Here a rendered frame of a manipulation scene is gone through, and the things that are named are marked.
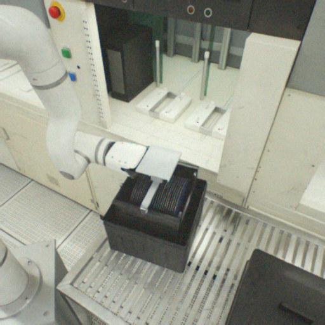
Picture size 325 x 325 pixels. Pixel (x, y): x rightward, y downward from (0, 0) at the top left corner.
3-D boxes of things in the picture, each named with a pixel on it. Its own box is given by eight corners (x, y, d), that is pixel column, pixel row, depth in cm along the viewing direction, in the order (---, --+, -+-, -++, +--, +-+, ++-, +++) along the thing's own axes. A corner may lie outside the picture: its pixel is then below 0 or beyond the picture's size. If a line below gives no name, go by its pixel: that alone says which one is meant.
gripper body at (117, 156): (117, 151, 92) (148, 159, 89) (101, 172, 85) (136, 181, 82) (114, 133, 86) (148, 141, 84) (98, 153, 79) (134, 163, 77)
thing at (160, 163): (145, 191, 113) (141, 128, 91) (193, 205, 108) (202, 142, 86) (117, 242, 96) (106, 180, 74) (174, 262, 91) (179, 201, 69)
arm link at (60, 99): (34, 109, 59) (83, 186, 83) (73, 65, 68) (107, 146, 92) (1, 103, 62) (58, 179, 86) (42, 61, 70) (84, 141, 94)
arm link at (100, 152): (110, 152, 92) (119, 153, 91) (97, 169, 86) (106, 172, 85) (107, 131, 86) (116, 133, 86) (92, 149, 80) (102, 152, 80)
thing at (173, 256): (138, 190, 117) (136, 161, 105) (203, 209, 111) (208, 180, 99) (107, 248, 99) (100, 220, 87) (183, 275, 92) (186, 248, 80)
